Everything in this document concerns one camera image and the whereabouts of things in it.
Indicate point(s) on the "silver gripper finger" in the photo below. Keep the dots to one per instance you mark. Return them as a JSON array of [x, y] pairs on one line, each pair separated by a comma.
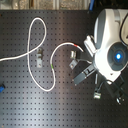
[[73, 54], [73, 64]]

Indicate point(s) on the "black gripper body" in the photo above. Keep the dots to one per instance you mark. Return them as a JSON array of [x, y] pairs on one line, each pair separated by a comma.
[[84, 67]]

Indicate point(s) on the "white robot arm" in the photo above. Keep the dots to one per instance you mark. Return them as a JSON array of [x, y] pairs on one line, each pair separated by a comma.
[[107, 49]]

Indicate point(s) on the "black clamp at right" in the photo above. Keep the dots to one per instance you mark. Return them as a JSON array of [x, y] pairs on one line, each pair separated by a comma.
[[117, 92]]

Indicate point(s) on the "metal cable clip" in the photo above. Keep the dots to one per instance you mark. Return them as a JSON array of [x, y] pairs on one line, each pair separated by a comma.
[[39, 57]]

